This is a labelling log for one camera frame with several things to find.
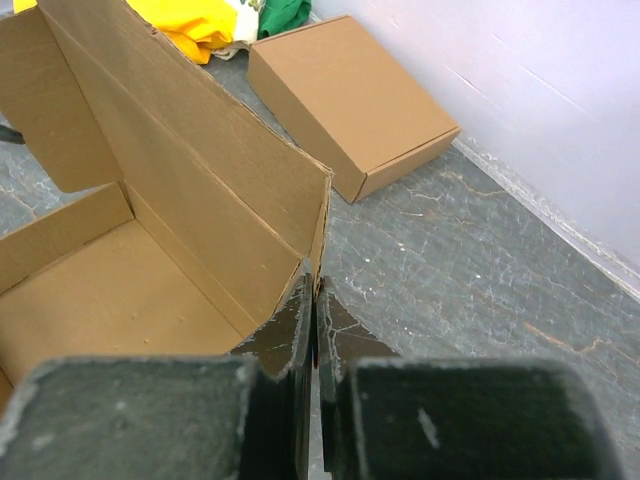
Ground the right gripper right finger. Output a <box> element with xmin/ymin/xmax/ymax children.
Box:
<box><xmin>315</xmin><ymin>276</ymin><xmax>399</xmax><ymax>473</ymax></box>

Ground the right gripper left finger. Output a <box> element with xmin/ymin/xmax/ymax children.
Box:
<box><xmin>231</xmin><ymin>274</ymin><xmax>313</xmax><ymax>479</ymax></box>

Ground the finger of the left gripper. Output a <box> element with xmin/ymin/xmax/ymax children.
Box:
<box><xmin>0</xmin><ymin>124</ymin><xmax>25</xmax><ymax>145</ymax></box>

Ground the green yellow white cloth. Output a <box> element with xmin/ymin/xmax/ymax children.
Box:
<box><xmin>12</xmin><ymin>0</ymin><xmax>314</xmax><ymax>65</ymax></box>

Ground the closed folded cardboard box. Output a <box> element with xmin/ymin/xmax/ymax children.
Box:
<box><xmin>247</xmin><ymin>16</ymin><xmax>460</xmax><ymax>203</ymax></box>

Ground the cardboard box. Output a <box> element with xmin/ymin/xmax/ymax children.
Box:
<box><xmin>247</xmin><ymin>16</ymin><xmax>460</xmax><ymax>203</ymax></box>
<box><xmin>1</xmin><ymin>1</ymin><xmax>331</xmax><ymax>395</ymax></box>

